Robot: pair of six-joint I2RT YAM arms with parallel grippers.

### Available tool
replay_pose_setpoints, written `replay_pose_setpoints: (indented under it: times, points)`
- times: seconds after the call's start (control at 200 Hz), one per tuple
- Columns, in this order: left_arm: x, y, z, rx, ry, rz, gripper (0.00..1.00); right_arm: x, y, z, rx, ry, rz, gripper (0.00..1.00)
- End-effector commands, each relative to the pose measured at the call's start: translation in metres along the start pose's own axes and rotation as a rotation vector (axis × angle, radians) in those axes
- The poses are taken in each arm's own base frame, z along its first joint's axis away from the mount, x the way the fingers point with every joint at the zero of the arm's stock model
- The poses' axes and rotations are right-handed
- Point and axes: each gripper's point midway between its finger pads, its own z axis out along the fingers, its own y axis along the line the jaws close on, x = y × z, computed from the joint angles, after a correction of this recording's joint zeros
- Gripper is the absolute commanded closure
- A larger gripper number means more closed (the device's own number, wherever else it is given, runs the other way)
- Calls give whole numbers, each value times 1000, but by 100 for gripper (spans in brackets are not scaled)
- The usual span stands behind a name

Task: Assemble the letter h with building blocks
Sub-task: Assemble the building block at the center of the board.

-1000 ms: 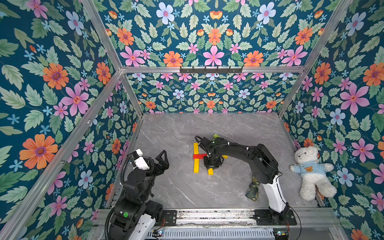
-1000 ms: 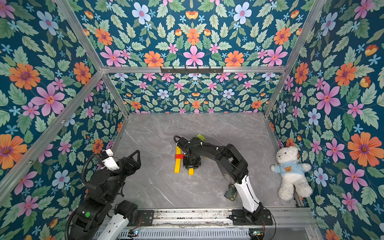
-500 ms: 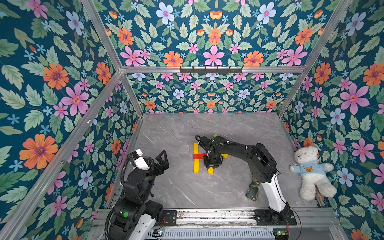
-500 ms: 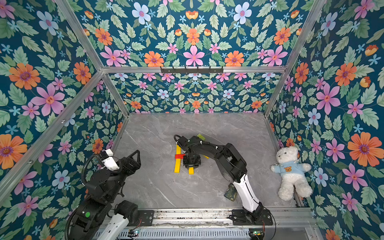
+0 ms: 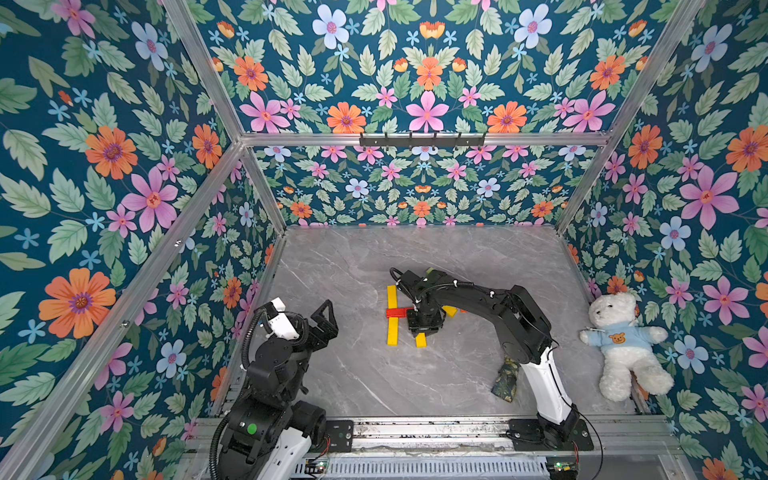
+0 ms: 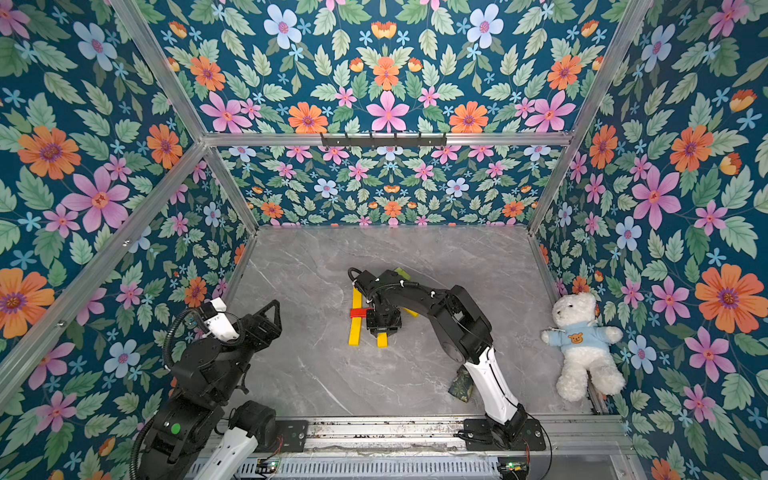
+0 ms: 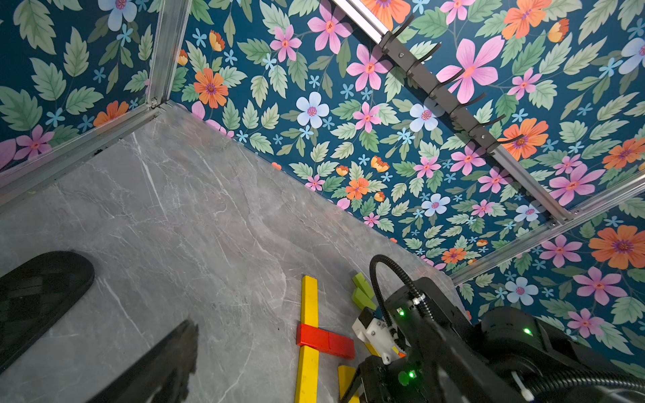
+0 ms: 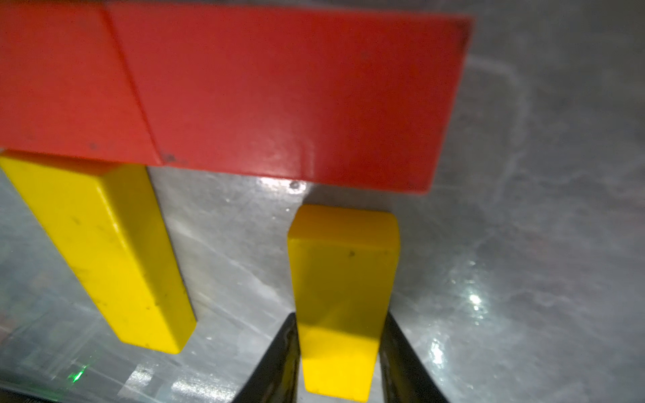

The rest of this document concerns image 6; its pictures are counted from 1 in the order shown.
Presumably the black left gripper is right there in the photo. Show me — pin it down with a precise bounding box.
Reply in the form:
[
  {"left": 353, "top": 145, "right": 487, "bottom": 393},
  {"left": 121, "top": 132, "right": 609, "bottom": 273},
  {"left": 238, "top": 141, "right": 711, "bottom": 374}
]
[{"left": 207, "top": 299, "right": 281, "bottom": 402}]

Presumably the lime green block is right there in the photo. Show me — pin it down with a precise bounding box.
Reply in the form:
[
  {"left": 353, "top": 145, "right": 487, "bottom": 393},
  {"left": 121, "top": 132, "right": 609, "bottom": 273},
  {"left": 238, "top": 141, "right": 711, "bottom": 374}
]
[{"left": 395, "top": 268, "right": 412, "bottom": 281}]

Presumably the yellow block of h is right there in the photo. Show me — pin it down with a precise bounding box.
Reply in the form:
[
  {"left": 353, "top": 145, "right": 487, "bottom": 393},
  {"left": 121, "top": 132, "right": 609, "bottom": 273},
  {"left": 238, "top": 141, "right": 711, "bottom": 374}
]
[{"left": 352, "top": 288, "right": 363, "bottom": 309}]

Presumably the red block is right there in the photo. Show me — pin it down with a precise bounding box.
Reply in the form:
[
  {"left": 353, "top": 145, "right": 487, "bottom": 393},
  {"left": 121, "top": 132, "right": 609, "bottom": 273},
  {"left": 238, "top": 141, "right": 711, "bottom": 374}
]
[{"left": 349, "top": 308, "right": 369, "bottom": 318}]

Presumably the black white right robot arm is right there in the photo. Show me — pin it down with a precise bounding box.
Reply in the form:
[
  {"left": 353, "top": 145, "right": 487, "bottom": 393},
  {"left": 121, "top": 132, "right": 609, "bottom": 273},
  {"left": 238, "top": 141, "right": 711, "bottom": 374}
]
[{"left": 347, "top": 267, "right": 530, "bottom": 449}]

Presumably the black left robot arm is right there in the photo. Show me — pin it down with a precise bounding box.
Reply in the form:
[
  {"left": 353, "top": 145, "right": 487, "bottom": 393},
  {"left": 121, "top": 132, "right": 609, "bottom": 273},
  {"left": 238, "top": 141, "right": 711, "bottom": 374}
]
[{"left": 129, "top": 298, "right": 283, "bottom": 479}]

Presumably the camouflage cloth pouch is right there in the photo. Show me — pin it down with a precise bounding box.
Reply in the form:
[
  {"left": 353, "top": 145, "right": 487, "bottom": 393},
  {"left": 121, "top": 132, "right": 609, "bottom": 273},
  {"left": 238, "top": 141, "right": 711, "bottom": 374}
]
[{"left": 448, "top": 366, "right": 475, "bottom": 403}]

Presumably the white teddy bear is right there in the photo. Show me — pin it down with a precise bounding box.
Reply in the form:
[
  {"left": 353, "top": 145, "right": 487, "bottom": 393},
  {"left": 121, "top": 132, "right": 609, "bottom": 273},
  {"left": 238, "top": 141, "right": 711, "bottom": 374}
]
[{"left": 540, "top": 292, "right": 626, "bottom": 402}]

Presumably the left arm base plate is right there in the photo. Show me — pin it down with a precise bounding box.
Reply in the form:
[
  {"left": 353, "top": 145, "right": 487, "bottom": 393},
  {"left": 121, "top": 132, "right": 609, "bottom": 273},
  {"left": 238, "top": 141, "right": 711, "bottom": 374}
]
[{"left": 262, "top": 419, "right": 309, "bottom": 453}]

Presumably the aluminium front rail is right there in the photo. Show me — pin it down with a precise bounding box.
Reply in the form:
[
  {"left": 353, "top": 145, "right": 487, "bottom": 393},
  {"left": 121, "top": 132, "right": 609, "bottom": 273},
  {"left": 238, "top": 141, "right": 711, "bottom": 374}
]
[{"left": 277, "top": 414, "right": 635, "bottom": 458}]

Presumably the black hook rail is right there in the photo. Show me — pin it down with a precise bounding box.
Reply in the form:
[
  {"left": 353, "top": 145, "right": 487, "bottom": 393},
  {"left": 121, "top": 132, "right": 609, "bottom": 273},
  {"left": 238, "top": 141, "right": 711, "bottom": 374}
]
[{"left": 320, "top": 133, "right": 448, "bottom": 149}]

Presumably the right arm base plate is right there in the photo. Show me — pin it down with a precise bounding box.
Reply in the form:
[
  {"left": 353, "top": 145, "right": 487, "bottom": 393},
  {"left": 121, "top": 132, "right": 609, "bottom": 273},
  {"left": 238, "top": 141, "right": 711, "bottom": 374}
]
[{"left": 455, "top": 417, "right": 548, "bottom": 452}]

